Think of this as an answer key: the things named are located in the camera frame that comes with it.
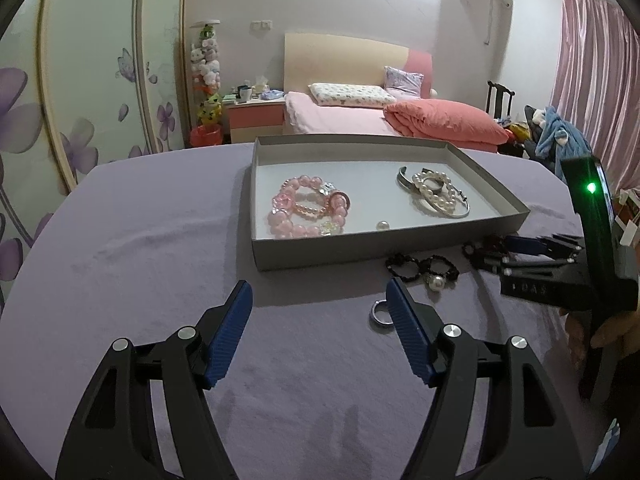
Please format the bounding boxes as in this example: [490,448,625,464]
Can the blue plush garment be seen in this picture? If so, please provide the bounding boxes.
[532,105,593,171]

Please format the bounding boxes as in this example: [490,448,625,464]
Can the floral glass sliding wardrobe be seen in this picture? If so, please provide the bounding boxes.
[0,0,193,301]

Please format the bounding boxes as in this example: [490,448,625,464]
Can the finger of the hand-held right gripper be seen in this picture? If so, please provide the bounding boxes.
[502,234,585,257]
[480,254,578,277]

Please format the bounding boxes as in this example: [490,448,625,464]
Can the person's right hand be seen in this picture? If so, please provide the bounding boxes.
[565,305,638,372]

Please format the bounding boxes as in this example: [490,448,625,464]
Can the thin silver bangle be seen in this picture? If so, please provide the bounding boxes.
[412,192,472,218]

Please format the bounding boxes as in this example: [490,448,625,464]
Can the red waste bin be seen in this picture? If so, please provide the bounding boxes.
[189,125,223,148]

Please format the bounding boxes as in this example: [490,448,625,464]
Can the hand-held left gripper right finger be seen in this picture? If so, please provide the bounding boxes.
[386,277,586,480]

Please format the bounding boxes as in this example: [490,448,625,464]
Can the dark wooden chair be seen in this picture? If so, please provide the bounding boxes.
[486,80,516,121]

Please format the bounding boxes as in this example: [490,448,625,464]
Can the dark metal ring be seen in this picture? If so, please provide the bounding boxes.
[369,299,393,329]

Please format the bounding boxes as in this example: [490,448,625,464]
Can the purple patterned pillow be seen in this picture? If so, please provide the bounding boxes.
[384,66,423,98]

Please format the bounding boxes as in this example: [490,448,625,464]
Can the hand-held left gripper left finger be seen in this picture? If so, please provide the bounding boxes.
[55,280,254,480]

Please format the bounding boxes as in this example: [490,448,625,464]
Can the dark red bead bracelet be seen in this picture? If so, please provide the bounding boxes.
[461,237,506,271]

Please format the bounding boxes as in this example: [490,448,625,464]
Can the bed with pink sheet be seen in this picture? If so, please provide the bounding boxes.
[282,91,501,153]

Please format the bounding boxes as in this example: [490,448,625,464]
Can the small pink pearl bracelet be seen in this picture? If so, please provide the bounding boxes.
[292,199,333,222]

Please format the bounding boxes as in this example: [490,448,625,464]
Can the red yellow toys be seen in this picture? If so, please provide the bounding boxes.
[500,120,531,143]

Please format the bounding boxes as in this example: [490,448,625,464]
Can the folded coral duvet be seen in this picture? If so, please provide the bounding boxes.
[384,99,510,153]

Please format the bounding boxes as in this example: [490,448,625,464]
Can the silver cuff bangle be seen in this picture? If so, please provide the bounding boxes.
[397,166,426,193]

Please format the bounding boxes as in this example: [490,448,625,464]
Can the beige pink headboard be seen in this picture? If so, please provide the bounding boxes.
[283,32,433,98]

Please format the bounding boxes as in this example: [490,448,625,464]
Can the white patterned pillow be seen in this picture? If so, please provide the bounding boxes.
[308,82,396,108]

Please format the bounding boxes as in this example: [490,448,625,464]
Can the grey cardboard tray box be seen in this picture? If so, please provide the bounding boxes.
[241,135,531,273]

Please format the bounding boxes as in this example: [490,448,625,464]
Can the pink white nightstand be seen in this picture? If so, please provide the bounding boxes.
[222,97,287,143]

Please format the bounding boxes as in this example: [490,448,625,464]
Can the large pink bead bracelet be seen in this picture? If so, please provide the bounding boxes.
[268,175,347,239]

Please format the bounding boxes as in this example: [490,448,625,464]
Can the black bead bracelet with pearl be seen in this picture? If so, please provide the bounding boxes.
[417,255,460,292]

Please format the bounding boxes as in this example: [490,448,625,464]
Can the pink curtain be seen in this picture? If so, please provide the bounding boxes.
[550,0,640,191]

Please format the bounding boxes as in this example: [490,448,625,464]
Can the white pearl bracelet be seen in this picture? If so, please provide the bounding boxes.
[411,170,458,211]

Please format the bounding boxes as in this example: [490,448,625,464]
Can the tall plush toy tower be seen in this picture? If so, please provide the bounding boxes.
[190,20,223,128]

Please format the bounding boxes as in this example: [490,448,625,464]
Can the purple tablecloth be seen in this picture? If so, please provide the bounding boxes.
[0,140,601,480]

